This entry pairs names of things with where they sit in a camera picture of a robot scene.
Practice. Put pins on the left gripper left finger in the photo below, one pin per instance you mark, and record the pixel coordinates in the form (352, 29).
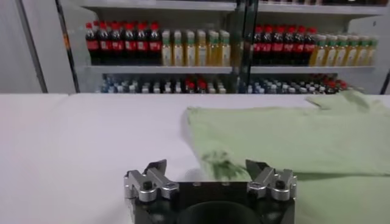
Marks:
(152, 182)

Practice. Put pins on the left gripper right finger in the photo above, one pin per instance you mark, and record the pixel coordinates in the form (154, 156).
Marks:
(271, 182)

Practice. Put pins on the light green t-shirt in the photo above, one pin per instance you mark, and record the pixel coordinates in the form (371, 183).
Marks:
(289, 143)

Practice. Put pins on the white beverage display shelf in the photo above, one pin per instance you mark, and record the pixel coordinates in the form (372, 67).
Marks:
(304, 70)
(152, 70)

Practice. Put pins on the yellow juice bottle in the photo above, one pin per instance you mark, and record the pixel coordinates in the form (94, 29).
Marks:
(330, 54)
(225, 51)
(178, 51)
(318, 54)
(362, 54)
(189, 51)
(340, 54)
(166, 51)
(372, 54)
(351, 54)
(201, 51)
(213, 51)

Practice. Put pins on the red cap cola bottle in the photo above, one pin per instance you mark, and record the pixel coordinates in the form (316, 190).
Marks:
(268, 47)
(130, 45)
(299, 47)
(278, 47)
(142, 45)
(117, 45)
(310, 45)
(104, 45)
(289, 47)
(155, 45)
(259, 47)
(92, 45)

